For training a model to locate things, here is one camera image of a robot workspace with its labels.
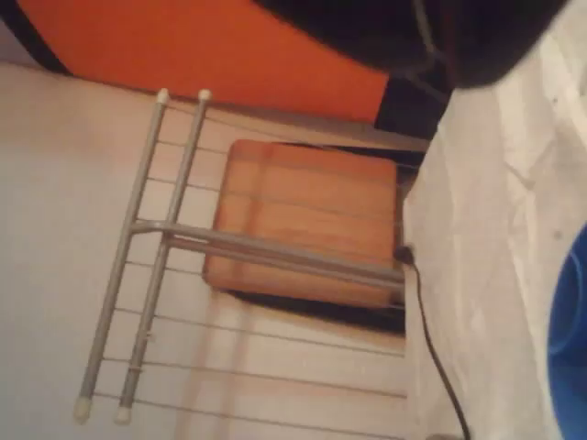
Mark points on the blue round container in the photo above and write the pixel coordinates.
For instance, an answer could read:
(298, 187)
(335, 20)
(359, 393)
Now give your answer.
(573, 348)

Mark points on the wooden stool seat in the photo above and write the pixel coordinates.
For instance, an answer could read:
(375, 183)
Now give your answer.
(307, 220)

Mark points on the white creased table cloth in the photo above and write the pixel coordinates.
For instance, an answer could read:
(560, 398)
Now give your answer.
(495, 256)

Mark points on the grey metal drying rack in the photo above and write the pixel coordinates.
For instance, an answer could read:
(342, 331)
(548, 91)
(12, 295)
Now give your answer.
(151, 229)

